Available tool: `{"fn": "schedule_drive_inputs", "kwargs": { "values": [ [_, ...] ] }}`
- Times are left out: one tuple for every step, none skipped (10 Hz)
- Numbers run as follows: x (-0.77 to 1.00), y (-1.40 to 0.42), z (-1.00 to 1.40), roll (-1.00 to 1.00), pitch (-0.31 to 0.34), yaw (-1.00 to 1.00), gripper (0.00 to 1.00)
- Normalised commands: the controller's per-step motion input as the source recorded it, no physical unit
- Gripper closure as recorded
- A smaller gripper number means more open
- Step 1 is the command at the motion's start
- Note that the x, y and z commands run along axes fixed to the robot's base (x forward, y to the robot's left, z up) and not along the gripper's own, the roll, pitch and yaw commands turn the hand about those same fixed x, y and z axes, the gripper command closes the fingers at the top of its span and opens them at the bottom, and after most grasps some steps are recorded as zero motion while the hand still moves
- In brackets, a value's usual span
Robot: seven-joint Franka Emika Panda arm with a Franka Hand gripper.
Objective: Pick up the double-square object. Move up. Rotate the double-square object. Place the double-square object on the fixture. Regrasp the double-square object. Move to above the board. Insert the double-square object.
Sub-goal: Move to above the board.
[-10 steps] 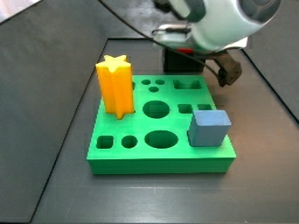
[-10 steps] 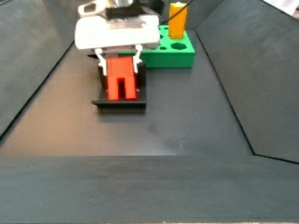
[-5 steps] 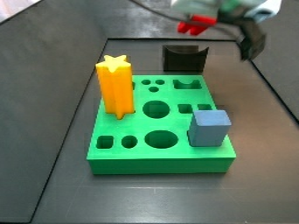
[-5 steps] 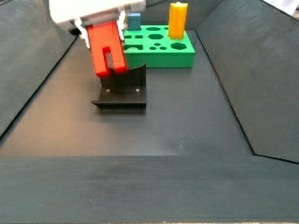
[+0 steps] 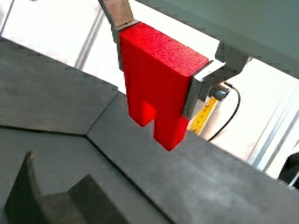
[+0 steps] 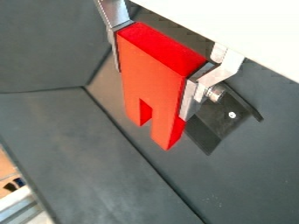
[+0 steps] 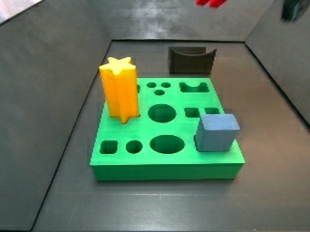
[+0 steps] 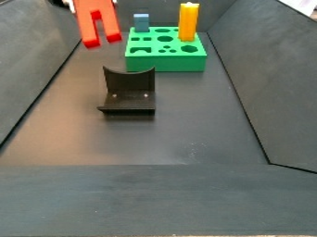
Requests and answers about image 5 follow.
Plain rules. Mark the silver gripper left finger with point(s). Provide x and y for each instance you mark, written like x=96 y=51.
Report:
x=120 y=18

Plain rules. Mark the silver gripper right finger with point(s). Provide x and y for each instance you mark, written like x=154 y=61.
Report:
x=223 y=67

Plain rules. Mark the red double-square block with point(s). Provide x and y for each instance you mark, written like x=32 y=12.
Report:
x=159 y=66

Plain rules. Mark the black curved block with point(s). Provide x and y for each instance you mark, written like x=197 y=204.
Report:
x=83 y=205

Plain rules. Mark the yellow post outside enclosure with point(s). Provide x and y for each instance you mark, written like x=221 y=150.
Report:
x=202 y=116

